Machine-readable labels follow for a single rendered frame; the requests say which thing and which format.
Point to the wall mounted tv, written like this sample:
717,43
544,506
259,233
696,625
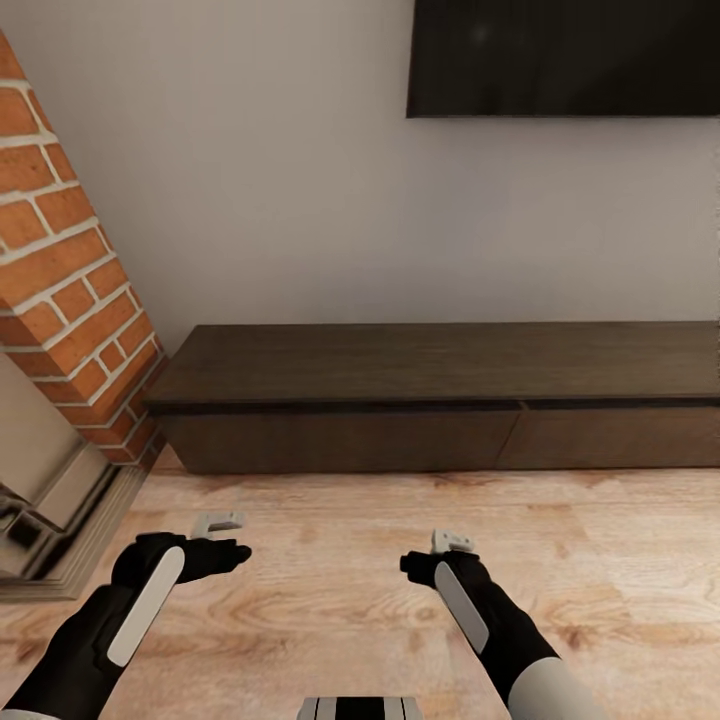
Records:
609,59

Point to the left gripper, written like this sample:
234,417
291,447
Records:
219,556

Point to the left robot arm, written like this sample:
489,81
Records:
91,649

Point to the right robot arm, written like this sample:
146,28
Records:
530,677

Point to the wood fireplace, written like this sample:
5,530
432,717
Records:
61,499

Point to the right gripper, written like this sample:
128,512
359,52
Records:
418,567

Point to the cabinet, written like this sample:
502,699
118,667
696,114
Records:
348,398

